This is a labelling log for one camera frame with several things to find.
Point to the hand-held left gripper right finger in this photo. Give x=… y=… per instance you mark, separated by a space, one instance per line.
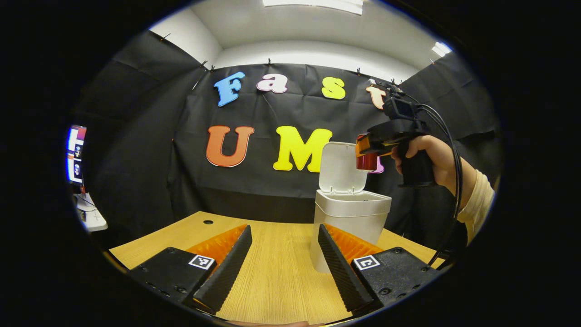
x=340 y=272

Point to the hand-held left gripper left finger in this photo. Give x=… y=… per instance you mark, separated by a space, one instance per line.
x=224 y=272

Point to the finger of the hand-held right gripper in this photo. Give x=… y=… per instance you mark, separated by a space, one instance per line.
x=363 y=145

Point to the red pop can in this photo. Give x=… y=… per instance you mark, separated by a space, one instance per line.
x=366 y=162

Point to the white desktop garbage bin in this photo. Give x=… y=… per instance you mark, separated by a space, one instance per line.
x=352 y=209

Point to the wooden desktop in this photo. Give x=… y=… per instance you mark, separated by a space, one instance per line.
x=277 y=277

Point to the ceiling light panel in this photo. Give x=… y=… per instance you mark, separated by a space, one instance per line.
x=442 y=49
x=317 y=4

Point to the white side table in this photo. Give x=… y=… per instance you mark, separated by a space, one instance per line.
x=93 y=215

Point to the computer monitor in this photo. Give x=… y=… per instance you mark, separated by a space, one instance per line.
x=76 y=154

